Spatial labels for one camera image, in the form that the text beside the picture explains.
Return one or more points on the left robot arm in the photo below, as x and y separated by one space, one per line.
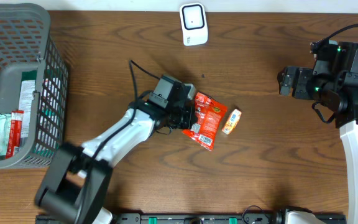
76 182

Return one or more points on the green white packet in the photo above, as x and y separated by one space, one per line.
28 81

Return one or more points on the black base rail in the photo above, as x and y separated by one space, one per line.
135 218

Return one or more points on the slim red stick packet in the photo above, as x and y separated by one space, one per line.
15 133

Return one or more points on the grey plastic mesh basket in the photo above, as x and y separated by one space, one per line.
25 45

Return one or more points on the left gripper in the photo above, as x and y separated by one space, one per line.
189 116

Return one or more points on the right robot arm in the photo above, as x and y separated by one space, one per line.
332 85

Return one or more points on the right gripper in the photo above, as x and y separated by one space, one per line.
299 88

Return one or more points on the white barcode scanner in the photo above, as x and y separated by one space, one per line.
193 24

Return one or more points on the large red snack bag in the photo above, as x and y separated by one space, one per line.
209 113

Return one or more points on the small orange snack packet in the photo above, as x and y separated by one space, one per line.
232 121

